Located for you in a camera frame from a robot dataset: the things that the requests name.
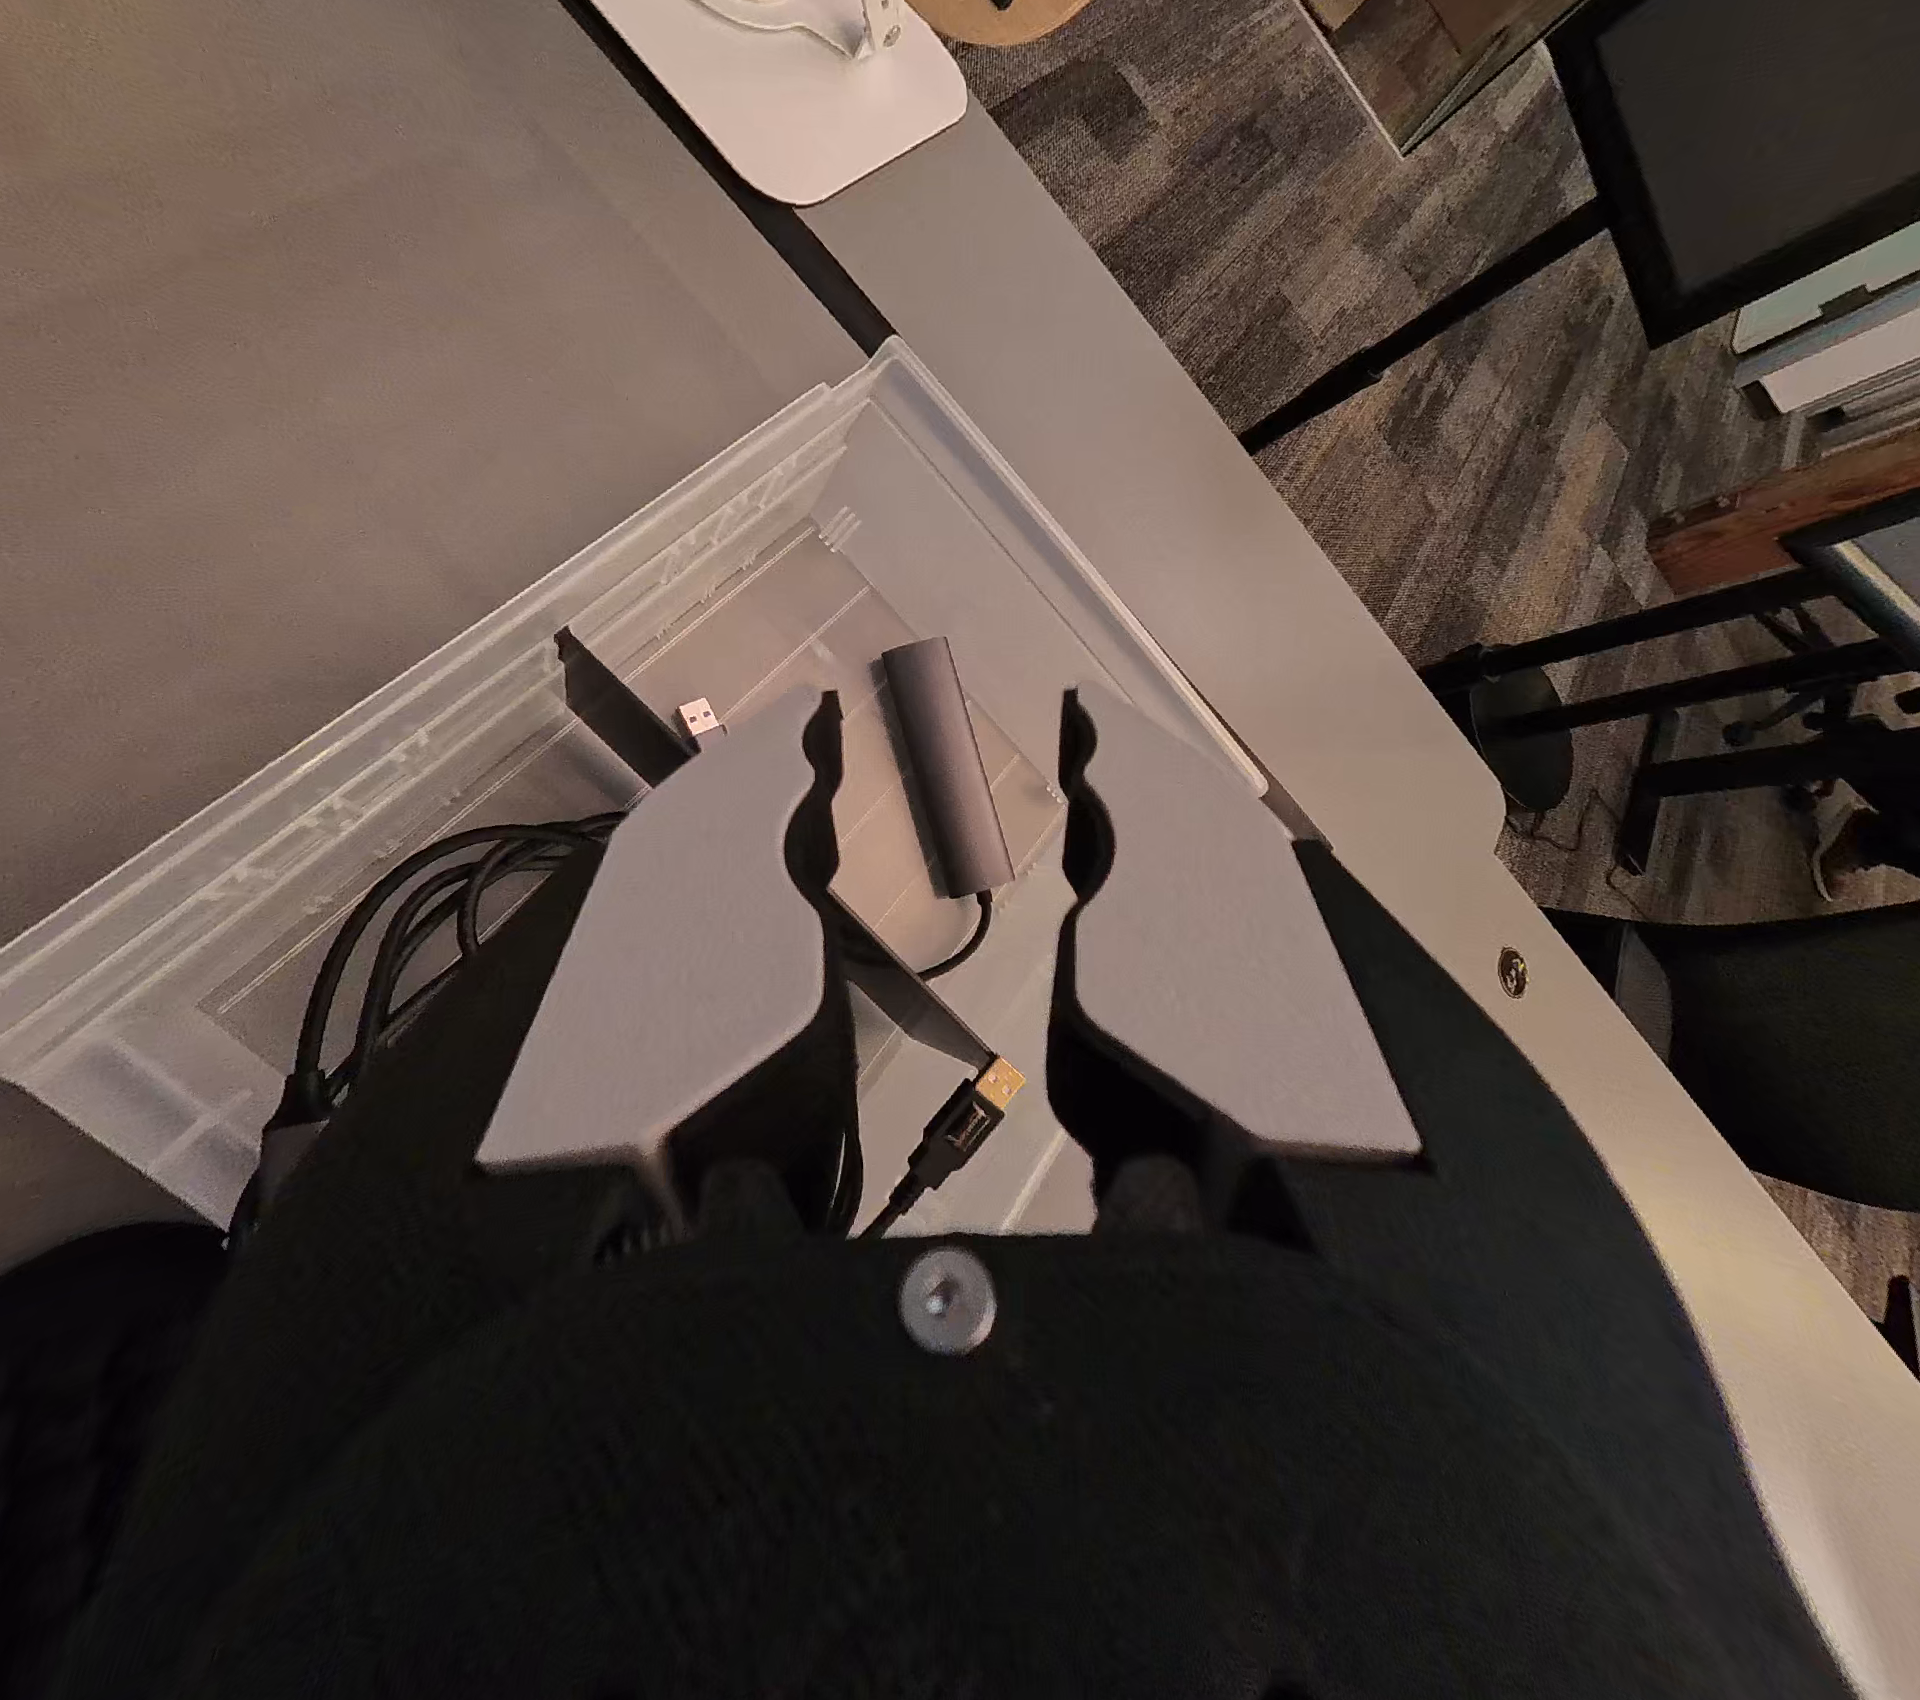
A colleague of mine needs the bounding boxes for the black gold plug usb cable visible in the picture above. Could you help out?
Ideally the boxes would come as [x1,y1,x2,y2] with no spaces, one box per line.
[876,1052,1036,1240]

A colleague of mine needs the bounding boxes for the black round stand base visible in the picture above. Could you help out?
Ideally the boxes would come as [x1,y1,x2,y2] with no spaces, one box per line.
[1419,637,1582,820]

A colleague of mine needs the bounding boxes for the black office chair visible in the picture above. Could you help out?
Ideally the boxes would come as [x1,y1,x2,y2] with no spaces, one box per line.
[1544,895,1920,1215]

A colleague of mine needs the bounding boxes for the black hub tail cable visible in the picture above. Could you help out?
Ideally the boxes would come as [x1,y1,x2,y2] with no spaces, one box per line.
[909,885,995,980]

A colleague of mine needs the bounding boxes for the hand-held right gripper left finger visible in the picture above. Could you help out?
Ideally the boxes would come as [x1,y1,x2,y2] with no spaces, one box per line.
[472,685,862,1185]

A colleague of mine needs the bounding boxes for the bundle of black cables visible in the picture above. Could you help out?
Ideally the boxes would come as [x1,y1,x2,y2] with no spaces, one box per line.
[226,814,633,1255]

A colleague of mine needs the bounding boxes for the grey usb hub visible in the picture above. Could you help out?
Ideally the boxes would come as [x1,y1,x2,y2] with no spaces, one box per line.
[876,637,1023,902]

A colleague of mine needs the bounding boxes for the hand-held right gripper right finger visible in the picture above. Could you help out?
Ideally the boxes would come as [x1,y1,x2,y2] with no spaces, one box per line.
[1044,685,1427,1165]

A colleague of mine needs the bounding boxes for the black monitor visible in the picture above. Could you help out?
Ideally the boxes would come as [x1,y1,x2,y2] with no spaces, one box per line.
[1544,0,1920,353]

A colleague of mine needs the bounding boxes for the white flat boxes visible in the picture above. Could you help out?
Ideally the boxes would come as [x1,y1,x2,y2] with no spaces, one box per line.
[1730,229,1920,430]

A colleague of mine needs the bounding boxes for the clear plastic bin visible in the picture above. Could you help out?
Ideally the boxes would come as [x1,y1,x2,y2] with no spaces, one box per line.
[0,331,1298,1240]

